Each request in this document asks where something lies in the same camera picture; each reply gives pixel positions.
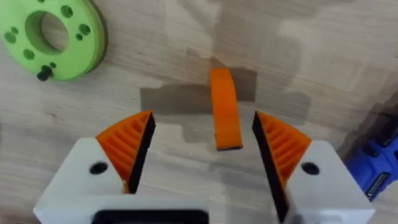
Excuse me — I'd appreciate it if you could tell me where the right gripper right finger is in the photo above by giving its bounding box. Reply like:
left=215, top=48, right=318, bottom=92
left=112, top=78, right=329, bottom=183
left=252, top=110, right=376, bottom=224

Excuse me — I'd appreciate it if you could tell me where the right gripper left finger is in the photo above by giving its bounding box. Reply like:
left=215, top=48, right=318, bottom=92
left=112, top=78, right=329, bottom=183
left=33, top=110, right=156, bottom=224

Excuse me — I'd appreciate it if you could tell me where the blue electric screwdriver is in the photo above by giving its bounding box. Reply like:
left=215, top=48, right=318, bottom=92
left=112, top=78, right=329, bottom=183
left=343, top=116, right=398, bottom=202

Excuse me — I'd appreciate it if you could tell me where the small black screw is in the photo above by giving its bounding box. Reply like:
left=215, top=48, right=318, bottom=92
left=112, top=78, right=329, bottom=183
left=36, top=65, right=53, bottom=82

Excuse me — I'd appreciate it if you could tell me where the orange ribbed wedge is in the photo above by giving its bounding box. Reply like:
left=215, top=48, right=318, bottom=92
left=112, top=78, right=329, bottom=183
left=210, top=67, right=243, bottom=152

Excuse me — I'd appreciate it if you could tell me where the green disc with holes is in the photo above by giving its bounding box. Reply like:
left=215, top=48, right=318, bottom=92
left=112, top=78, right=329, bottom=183
left=0, top=0, right=109, bottom=82

